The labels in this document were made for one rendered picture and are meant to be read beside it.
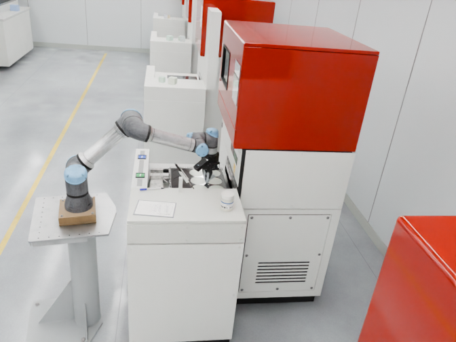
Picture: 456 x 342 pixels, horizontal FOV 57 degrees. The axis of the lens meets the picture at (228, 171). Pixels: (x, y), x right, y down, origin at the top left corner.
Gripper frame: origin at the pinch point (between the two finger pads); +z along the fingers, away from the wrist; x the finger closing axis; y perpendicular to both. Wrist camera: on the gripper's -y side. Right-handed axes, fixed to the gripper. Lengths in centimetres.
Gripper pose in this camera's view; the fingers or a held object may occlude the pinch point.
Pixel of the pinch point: (205, 181)
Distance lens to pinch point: 269.6
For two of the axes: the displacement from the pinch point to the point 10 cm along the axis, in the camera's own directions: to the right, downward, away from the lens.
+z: -0.9, 8.9, 4.5
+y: 7.7, -2.2, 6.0
